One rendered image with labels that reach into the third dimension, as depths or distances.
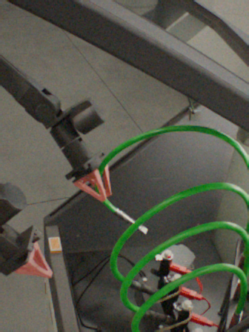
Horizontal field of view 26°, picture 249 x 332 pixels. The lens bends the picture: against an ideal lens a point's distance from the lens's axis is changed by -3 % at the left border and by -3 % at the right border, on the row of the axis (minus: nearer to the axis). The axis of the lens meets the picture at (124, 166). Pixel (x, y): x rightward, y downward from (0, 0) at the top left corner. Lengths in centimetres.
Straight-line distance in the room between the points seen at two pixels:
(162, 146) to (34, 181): 189
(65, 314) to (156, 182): 47
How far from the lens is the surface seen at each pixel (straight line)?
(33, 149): 357
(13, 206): 94
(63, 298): 137
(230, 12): 396
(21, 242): 102
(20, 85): 123
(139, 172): 150
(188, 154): 151
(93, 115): 121
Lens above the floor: 200
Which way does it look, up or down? 35 degrees down
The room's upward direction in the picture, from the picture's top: 6 degrees clockwise
